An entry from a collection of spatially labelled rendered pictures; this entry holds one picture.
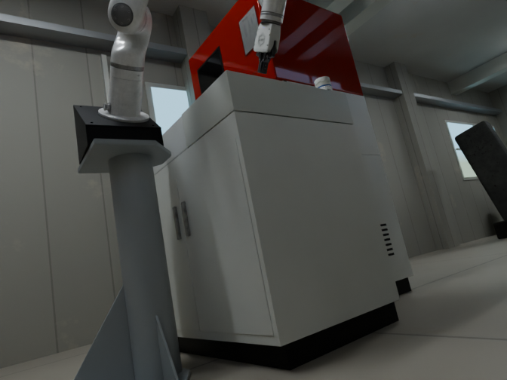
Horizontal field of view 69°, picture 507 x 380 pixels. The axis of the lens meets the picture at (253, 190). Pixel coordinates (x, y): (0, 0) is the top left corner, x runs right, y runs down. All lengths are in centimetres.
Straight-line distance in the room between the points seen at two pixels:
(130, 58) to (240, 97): 44
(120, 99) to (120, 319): 79
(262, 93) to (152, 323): 87
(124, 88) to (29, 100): 189
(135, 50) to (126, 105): 20
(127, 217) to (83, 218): 168
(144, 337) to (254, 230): 52
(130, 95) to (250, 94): 46
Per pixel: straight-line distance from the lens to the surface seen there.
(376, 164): 233
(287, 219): 121
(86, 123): 141
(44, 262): 296
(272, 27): 141
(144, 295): 134
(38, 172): 309
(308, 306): 122
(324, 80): 171
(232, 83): 127
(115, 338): 139
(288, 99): 141
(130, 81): 148
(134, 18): 141
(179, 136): 155
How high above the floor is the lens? 33
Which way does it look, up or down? 11 degrees up
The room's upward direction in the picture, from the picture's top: 11 degrees counter-clockwise
